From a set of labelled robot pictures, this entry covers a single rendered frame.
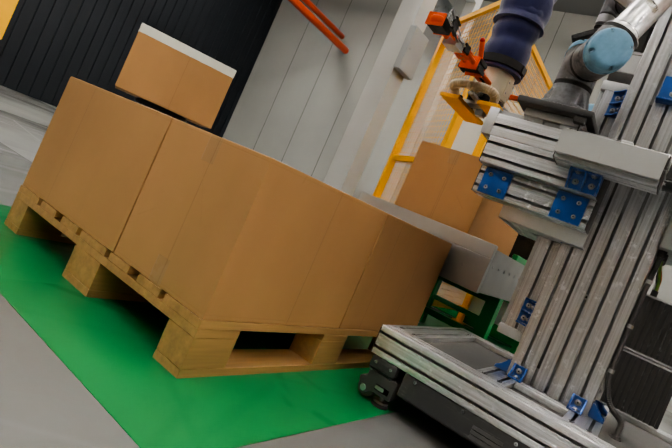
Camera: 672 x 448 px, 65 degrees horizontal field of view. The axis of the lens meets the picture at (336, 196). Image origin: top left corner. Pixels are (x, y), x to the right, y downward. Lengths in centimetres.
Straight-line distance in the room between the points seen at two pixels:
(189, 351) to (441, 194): 149
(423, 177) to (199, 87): 158
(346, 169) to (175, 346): 233
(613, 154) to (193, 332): 114
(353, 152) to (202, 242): 227
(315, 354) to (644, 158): 107
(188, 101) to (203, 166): 206
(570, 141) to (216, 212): 96
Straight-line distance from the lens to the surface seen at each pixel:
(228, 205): 126
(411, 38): 358
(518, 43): 258
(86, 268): 163
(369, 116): 349
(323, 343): 169
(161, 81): 339
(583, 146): 157
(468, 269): 226
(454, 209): 239
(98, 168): 170
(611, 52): 168
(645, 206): 184
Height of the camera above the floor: 51
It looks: 1 degrees up
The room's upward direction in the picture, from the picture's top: 24 degrees clockwise
